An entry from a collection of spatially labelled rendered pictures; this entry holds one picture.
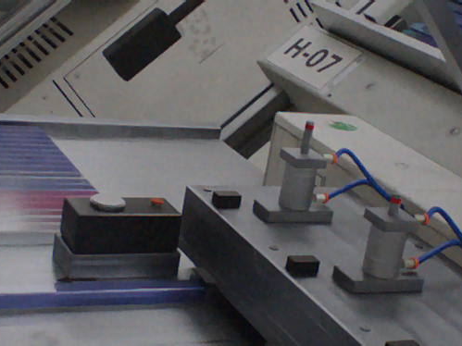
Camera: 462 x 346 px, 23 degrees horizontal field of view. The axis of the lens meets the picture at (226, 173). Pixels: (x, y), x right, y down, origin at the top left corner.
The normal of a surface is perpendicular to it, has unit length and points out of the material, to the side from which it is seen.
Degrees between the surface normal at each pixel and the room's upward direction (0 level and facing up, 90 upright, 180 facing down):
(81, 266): 90
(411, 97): 90
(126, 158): 46
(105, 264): 90
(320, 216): 90
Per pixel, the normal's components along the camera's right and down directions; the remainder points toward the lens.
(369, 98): -0.51, -0.69
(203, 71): 0.41, 0.34
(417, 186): 0.17, -0.94
